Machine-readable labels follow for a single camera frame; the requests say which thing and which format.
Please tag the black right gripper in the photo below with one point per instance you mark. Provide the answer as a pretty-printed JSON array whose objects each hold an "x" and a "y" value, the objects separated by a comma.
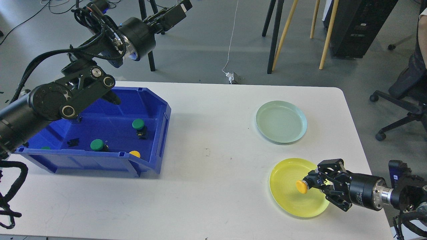
[{"x": 344, "y": 188}]

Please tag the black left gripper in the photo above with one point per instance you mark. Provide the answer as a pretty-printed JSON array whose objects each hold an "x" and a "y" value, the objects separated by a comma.
[{"x": 139, "y": 40}]

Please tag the yellow push button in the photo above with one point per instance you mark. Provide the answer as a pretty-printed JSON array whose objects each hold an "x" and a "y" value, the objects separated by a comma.
[{"x": 302, "y": 186}]

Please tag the green push button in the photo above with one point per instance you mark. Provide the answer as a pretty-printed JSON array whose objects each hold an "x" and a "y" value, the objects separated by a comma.
[
  {"x": 140, "y": 128},
  {"x": 99, "y": 145}
]

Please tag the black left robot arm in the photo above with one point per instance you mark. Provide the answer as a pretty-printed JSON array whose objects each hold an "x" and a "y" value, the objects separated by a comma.
[{"x": 84, "y": 81}]

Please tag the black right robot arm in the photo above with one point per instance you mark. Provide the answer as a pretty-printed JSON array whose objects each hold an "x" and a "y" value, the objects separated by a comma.
[{"x": 407, "y": 194}]

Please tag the yellow plate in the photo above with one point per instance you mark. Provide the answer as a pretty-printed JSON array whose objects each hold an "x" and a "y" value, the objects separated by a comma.
[{"x": 282, "y": 183}]

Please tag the light green plate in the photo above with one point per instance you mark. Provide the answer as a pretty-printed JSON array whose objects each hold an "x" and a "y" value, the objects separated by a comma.
[{"x": 281, "y": 122}]

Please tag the yellow push button front edge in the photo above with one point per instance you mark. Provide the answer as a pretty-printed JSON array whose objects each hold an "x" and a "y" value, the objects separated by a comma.
[{"x": 135, "y": 153}]

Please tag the green push button front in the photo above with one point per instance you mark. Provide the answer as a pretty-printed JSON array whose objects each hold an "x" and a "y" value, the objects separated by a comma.
[{"x": 99, "y": 145}]

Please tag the black tripod legs left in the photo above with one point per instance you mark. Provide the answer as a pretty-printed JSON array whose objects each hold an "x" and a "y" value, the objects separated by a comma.
[{"x": 143, "y": 14}]

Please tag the white power adapter on floor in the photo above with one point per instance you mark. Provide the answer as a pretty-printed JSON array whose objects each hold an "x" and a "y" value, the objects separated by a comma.
[{"x": 234, "y": 78}]

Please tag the black stand legs center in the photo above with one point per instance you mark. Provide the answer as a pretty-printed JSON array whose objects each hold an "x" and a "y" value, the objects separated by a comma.
[{"x": 278, "y": 5}]

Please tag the wooden easel leg left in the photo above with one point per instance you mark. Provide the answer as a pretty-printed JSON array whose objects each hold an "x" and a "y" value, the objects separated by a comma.
[{"x": 284, "y": 34}]

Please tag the wooden easel leg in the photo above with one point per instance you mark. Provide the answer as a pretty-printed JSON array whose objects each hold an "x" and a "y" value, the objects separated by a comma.
[
  {"x": 284, "y": 34},
  {"x": 329, "y": 34},
  {"x": 314, "y": 17}
]

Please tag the blue plastic storage bin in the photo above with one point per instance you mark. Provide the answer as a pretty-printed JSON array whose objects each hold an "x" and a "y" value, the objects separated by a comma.
[{"x": 113, "y": 124}]

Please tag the black office chair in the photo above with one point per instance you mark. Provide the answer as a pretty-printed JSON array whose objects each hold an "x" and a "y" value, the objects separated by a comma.
[{"x": 408, "y": 92}]

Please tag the wooden easel leg middle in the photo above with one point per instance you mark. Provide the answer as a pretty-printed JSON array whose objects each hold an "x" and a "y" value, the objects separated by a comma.
[{"x": 314, "y": 17}]

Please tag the wooden easel leg right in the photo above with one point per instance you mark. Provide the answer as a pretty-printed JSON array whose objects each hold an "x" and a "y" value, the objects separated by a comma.
[{"x": 329, "y": 34}]

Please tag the black computer tower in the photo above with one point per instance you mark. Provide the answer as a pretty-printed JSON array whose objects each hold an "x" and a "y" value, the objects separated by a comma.
[{"x": 356, "y": 25}]

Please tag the small black switch block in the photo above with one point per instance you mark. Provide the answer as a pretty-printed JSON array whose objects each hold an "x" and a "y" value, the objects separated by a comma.
[{"x": 73, "y": 142}]

